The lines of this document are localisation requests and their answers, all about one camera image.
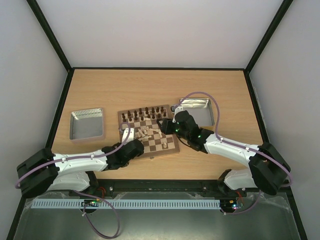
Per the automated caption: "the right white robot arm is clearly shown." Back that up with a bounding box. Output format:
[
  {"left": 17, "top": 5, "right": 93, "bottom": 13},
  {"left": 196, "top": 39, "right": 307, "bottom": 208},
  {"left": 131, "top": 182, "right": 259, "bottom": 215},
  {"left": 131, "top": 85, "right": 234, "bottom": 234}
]
[{"left": 156, "top": 110, "right": 291, "bottom": 196}]

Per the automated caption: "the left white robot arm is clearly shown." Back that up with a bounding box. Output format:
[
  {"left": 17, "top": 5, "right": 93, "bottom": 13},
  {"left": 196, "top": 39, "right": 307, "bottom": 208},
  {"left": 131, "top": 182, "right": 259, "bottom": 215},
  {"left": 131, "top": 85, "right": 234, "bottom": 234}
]
[{"left": 15, "top": 139, "right": 144, "bottom": 198}]

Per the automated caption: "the dark chess pieces row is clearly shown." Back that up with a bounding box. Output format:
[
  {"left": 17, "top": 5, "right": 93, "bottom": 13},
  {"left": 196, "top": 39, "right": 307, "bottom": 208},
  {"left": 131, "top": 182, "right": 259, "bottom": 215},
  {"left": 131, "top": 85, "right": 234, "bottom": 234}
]
[{"left": 117, "top": 105, "right": 171, "bottom": 124}]

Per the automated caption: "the pile of white pieces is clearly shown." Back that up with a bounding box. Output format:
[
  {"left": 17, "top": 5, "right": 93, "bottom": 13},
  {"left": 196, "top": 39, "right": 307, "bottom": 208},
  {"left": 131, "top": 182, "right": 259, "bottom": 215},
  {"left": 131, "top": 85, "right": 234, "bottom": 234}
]
[{"left": 134, "top": 126, "right": 162, "bottom": 142}]

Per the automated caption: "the wooden chess board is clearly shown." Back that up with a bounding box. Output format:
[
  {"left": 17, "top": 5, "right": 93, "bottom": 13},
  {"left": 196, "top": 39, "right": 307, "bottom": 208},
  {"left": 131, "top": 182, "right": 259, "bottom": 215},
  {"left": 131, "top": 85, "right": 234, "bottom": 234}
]
[{"left": 118, "top": 104, "right": 180, "bottom": 159}]

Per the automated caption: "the yellow metal tin box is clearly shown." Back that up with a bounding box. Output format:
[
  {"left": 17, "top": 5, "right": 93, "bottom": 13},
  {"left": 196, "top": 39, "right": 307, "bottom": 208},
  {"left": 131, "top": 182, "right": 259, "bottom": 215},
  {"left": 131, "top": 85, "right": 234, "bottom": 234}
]
[{"left": 180, "top": 97, "right": 215, "bottom": 127}]

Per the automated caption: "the silver metal tin lid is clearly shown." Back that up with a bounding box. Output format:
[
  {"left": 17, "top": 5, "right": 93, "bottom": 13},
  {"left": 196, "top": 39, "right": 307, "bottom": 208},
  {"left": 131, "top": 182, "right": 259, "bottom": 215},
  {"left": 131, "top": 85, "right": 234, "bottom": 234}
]
[{"left": 69, "top": 108, "right": 105, "bottom": 143}]

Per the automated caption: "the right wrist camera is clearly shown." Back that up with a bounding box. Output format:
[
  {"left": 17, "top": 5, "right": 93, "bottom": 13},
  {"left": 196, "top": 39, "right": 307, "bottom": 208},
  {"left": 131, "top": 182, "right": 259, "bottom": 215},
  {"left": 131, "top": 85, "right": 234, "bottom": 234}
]
[{"left": 170, "top": 105, "right": 184, "bottom": 115}]

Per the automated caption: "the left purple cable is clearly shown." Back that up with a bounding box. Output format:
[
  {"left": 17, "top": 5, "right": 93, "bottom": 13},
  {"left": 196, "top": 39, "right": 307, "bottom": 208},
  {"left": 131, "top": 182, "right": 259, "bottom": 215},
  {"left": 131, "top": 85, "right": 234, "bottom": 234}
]
[{"left": 16, "top": 121, "right": 136, "bottom": 237}]

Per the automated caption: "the purple cable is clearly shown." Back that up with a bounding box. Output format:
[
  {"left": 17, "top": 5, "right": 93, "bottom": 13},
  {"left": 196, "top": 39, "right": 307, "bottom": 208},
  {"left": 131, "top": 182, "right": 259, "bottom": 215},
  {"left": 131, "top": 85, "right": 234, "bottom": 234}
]
[
  {"left": 16, "top": 121, "right": 136, "bottom": 237},
  {"left": 178, "top": 91, "right": 293, "bottom": 216}
]

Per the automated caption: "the black mounting rail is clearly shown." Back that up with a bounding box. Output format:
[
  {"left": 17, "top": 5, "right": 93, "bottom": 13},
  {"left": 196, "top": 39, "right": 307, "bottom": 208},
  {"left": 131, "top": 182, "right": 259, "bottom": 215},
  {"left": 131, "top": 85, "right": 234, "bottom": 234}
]
[{"left": 94, "top": 178, "right": 291, "bottom": 198}]

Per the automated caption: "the light blue cable duct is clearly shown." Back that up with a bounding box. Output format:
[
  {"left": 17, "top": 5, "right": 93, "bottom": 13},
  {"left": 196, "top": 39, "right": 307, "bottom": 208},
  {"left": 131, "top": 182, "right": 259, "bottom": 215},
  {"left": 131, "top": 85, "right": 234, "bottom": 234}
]
[{"left": 31, "top": 199, "right": 221, "bottom": 210}]

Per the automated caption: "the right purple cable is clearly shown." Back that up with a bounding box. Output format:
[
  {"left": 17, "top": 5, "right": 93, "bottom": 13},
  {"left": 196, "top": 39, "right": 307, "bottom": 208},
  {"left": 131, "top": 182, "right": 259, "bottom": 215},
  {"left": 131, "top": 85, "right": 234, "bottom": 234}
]
[{"left": 178, "top": 91, "right": 293, "bottom": 216}]

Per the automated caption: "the black enclosure frame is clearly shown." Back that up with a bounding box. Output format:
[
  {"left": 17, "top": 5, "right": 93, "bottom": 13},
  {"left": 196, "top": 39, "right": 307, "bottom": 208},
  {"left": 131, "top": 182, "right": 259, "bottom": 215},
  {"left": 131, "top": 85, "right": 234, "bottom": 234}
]
[{"left": 4, "top": 0, "right": 311, "bottom": 240}]

